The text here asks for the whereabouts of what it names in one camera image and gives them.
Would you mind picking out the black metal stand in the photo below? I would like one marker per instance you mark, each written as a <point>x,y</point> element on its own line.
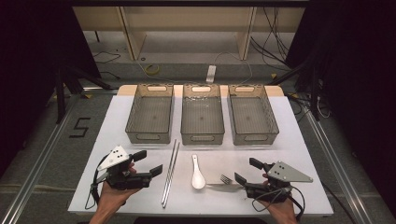
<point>314,93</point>
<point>60,93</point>

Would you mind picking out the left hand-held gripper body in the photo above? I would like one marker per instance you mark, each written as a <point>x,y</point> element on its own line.
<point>124,180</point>

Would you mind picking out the light wooden shelf unit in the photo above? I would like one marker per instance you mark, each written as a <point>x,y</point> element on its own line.
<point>186,18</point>

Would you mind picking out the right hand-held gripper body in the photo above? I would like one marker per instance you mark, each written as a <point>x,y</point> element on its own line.
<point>288,173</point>

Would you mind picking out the smoky clear plastic bin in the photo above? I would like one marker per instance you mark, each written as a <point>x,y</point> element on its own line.
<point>202,118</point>
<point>151,118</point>
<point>252,118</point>

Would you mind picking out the metal table knife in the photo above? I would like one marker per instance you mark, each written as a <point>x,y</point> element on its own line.
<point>218,186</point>

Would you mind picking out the person's right hand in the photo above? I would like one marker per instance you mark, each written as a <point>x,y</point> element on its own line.
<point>281,209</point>

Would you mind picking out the person's left hand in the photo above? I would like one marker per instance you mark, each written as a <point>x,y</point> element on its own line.
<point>110,196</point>

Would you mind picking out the yellow tape roll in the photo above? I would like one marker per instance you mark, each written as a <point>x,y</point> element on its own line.
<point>152,69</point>

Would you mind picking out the metal fork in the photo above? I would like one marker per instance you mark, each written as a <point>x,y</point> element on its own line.
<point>226,179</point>

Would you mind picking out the aluminium floor rail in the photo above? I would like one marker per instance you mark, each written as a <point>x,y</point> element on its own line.
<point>339,168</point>
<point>34,174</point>

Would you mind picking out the white power strip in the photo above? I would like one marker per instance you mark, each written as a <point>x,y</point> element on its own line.
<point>211,74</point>

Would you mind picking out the white spoon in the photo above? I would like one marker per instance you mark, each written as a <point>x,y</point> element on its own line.
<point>198,181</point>

